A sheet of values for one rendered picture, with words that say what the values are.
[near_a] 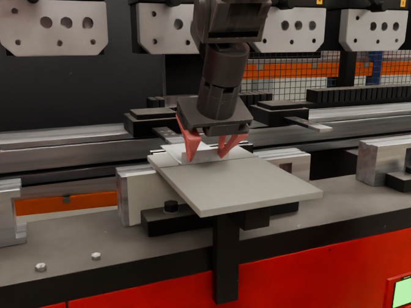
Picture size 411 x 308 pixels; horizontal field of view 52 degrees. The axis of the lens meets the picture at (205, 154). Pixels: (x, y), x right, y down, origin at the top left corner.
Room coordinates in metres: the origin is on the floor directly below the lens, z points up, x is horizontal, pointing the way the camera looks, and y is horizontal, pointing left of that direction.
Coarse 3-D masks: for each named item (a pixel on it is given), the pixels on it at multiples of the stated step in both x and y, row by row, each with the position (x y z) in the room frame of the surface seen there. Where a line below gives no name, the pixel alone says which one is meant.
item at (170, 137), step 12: (156, 108) 1.01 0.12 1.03; (168, 108) 1.01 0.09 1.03; (132, 120) 0.92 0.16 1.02; (144, 120) 0.92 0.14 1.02; (156, 120) 0.93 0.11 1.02; (168, 120) 0.94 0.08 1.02; (132, 132) 0.91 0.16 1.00; (144, 132) 0.92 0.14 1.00; (156, 132) 0.89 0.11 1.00; (168, 132) 0.88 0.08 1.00; (180, 132) 0.95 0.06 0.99
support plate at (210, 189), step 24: (168, 168) 0.64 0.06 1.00; (192, 168) 0.64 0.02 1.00; (216, 168) 0.64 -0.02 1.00; (240, 168) 0.64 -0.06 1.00; (264, 168) 0.64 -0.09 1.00; (192, 192) 0.53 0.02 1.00; (216, 192) 0.53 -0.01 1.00; (240, 192) 0.53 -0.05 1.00; (264, 192) 0.53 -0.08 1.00; (288, 192) 0.53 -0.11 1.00; (312, 192) 0.53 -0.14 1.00
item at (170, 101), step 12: (168, 60) 0.74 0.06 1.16; (180, 60) 0.74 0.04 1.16; (192, 60) 0.75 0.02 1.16; (168, 72) 0.74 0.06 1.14; (180, 72) 0.74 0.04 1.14; (192, 72) 0.75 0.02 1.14; (168, 84) 0.74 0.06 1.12; (180, 84) 0.74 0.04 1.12; (192, 84) 0.75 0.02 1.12; (168, 96) 0.74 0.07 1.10; (180, 96) 0.75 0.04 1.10; (192, 96) 0.76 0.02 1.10
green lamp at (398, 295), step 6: (402, 282) 0.58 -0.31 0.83; (408, 282) 0.58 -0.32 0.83; (396, 288) 0.57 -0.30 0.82; (402, 288) 0.58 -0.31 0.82; (408, 288) 0.58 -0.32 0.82; (396, 294) 0.57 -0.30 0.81; (402, 294) 0.58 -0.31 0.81; (408, 294) 0.58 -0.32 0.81; (396, 300) 0.57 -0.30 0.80; (402, 300) 0.58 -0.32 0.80; (408, 300) 0.58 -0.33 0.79; (396, 306) 0.57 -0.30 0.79
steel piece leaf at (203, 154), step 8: (168, 152) 0.72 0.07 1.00; (176, 152) 0.72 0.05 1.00; (184, 152) 0.65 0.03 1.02; (200, 152) 0.66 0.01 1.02; (208, 152) 0.67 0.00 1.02; (216, 152) 0.68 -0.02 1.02; (184, 160) 0.65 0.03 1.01; (192, 160) 0.66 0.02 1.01; (200, 160) 0.67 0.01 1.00; (208, 160) 0.67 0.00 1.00; (216, 160) 0.68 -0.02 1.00
